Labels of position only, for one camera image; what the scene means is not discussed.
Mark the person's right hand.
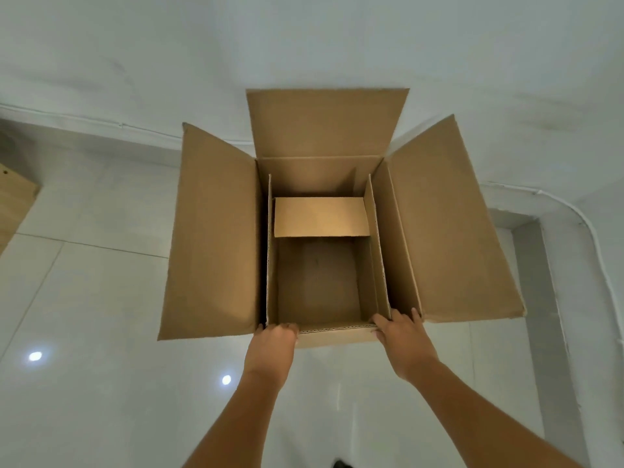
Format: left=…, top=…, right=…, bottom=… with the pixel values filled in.
left=371, top=307, right=441, bottom=383

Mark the person's left hand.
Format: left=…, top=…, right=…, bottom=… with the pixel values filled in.
left=243, top=322, right=300, bottom=382

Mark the brown cardboard box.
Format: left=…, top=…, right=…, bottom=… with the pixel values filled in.
left=157, top=88, right=528, bottom=350

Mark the brown cardboard box insert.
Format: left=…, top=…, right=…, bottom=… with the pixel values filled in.
left=265, top=173, right=394, bottom=335

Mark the person's left forearm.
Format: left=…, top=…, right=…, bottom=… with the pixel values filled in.
left=182, top=369, right=292, bottom=468

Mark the person's right forearm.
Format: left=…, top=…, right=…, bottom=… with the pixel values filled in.
left=396, top=359, right=586, bottom=468

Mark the light wooden furniture panel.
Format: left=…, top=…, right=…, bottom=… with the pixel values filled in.
left=0, top=162, right=41, bottom=257

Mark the white wall cable conduit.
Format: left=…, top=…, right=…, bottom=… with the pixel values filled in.
left=480, top=182, right=616, bottom=307

